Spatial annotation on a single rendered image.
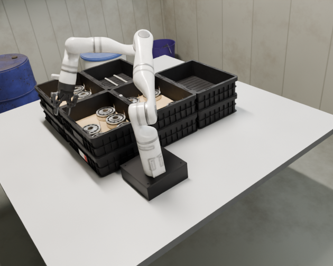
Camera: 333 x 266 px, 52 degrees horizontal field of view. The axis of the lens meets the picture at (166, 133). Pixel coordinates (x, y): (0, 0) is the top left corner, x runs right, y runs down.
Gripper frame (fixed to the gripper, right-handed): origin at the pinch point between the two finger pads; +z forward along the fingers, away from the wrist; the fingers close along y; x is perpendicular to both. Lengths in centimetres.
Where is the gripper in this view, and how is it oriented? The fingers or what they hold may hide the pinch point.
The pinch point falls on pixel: (62, 112)
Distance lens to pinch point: 167.5
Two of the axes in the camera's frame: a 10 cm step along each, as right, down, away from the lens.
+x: -7.3, -3.3, 6.0
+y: 6.4, -0.3, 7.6
